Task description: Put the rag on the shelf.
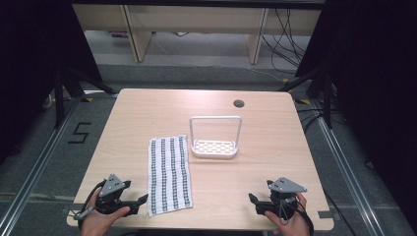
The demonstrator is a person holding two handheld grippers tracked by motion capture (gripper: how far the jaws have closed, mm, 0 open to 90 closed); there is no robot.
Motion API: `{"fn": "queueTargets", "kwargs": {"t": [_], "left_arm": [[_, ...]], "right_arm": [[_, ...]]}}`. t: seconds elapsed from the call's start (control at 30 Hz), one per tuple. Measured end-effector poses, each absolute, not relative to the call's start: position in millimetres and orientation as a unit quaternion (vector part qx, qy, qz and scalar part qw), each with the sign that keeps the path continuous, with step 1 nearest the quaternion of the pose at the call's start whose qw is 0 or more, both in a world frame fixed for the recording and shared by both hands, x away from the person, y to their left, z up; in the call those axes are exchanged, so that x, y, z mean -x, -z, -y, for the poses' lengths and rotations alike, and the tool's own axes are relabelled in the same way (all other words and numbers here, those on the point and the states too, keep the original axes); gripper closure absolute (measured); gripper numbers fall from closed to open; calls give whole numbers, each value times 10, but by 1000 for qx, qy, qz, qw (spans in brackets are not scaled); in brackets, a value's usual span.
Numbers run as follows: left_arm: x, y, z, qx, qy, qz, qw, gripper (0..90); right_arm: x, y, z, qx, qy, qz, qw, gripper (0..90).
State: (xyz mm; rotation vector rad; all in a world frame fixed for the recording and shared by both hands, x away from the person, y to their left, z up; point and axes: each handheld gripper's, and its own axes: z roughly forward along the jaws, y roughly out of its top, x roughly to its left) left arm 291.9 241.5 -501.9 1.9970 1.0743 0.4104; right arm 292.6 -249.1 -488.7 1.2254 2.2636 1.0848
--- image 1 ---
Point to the aluminium floor rail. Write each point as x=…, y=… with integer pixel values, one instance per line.
x=347, y=170
x=36, y=170

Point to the black curtain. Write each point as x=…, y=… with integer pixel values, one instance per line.
x=29, y=65
x=377, y=82

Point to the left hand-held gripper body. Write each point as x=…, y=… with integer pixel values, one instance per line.
x=111, y=188

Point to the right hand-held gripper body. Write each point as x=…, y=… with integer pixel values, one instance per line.
x=285, y=187

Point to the striped white grey cloth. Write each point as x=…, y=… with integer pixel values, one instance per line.
x=168, y=173

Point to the black metal stand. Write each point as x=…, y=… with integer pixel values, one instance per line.
x=327, y=98
x=59, y=98

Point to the person's right hand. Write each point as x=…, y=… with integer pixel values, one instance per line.
x=293, y=226

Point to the white plastic rack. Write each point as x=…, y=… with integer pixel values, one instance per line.
x=214, y=148

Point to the beige wooden desk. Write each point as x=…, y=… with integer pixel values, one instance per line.
x=196, y=18

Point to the person's left hand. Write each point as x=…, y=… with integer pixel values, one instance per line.
x=96, y=224

